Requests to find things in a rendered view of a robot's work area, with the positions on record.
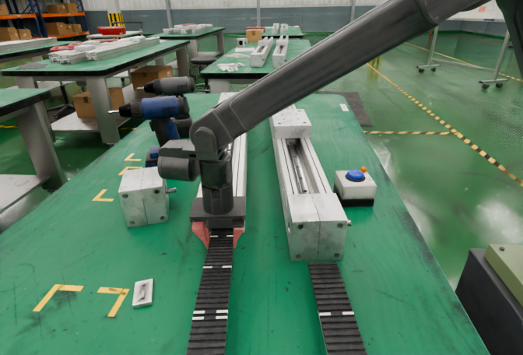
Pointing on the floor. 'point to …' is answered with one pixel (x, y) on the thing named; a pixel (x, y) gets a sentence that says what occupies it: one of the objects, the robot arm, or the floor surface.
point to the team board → (489, 10)
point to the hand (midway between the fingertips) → (221, 243)
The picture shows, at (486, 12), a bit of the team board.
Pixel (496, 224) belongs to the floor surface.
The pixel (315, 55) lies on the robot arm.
